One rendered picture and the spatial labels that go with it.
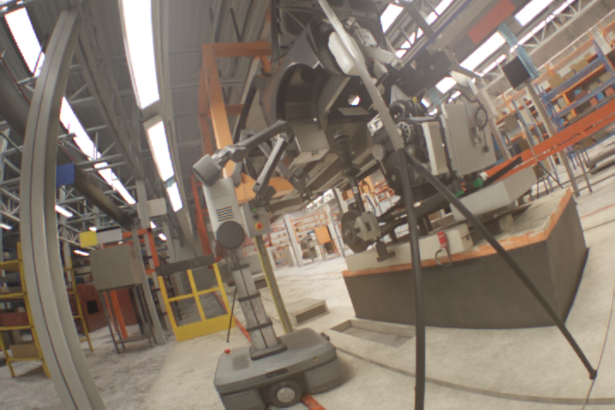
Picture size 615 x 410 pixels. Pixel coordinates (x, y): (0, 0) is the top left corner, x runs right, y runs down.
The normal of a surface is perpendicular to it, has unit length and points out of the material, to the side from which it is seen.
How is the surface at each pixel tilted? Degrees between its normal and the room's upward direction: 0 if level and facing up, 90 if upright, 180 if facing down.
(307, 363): 90
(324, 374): 90
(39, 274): 90
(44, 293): 90
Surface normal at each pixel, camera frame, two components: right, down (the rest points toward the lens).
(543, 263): -0.88, 0.18
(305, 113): 0.47, 0.22
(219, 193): 0.23, -0.33
